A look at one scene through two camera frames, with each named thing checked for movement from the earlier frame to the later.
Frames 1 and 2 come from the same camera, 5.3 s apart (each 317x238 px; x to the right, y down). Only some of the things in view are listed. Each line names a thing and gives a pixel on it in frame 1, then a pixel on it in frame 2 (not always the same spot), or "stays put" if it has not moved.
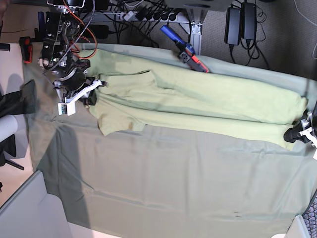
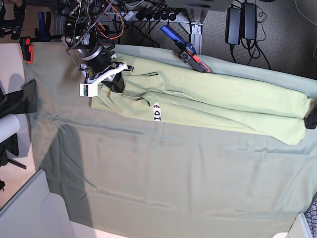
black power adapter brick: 233,26 stays put
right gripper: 309,126 -> 310,120
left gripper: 83,90 -> 108,73
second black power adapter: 248,21 stays put
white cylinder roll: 8,126 stays put
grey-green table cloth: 160,181 stays put
